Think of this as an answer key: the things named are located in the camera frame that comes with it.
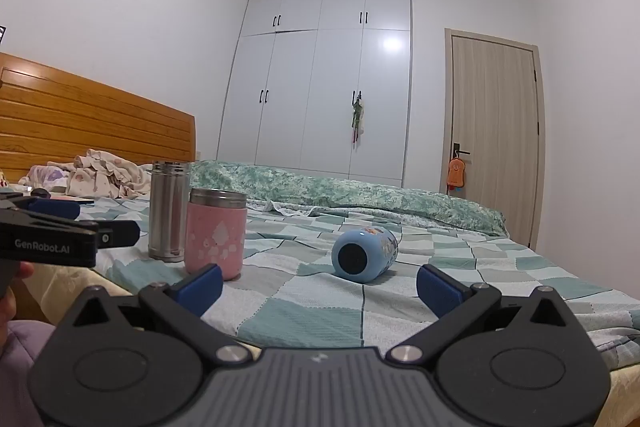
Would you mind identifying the pink cup with steel rim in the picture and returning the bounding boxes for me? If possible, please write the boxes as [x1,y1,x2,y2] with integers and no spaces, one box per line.
[184,188,248,281]

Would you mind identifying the person's purple clothing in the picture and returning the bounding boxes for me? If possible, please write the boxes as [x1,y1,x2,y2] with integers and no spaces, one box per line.
[0,318,53,427]

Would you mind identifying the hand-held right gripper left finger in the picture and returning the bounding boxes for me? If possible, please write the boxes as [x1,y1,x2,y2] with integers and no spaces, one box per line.
[54,264,252,366]

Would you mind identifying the blue cup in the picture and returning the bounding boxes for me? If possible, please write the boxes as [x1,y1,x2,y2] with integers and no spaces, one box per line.
[331,227,399,284]

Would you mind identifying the green hanging ornament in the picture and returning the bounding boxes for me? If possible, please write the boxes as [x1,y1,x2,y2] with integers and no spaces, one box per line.
[349,91,366,148]

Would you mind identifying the beige wooden door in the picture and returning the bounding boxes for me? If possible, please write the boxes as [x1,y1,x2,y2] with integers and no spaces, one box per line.
[444,28,546,251]

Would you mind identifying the white wardrobe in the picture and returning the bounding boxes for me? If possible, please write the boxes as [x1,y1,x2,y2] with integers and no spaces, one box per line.
[216,0,414,188]

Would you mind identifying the orange door hanger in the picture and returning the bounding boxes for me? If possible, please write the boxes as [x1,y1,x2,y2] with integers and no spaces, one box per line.
[446,157,467,196]

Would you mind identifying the yellow blanket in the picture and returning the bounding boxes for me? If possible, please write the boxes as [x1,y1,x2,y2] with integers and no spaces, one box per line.
[19,263,640,427]

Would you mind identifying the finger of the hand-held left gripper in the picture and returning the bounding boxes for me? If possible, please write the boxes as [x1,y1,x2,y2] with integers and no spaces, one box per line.
[96,220,141,250]
[22,197,82,221]

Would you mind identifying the wooden headboard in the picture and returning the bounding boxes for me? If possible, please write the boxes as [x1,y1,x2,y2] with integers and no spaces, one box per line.
[0,52,196,186]

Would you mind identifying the purple cloth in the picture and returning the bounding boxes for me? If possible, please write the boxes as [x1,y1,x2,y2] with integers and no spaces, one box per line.
[20,164,77,188]

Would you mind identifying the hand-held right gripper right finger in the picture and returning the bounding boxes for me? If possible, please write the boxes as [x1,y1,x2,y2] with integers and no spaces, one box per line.
[387,264,582,365]

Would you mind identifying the green floral quilt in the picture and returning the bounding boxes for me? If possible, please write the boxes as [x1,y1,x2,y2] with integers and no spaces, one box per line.
[187,159,509,238]

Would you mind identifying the person's left hand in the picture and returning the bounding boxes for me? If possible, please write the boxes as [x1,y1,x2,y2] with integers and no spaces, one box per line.
[0,259,36,325]

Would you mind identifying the stainless steel cup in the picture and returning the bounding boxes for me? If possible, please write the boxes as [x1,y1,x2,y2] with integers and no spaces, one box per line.
[148,160,190,264]

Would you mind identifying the checked bedsheet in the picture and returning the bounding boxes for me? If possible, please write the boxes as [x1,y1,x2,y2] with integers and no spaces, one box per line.
[77,194,640,370]

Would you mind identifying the pile of floral clothes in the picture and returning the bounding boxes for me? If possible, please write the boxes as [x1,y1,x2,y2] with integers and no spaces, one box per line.
[65,148,154,199]

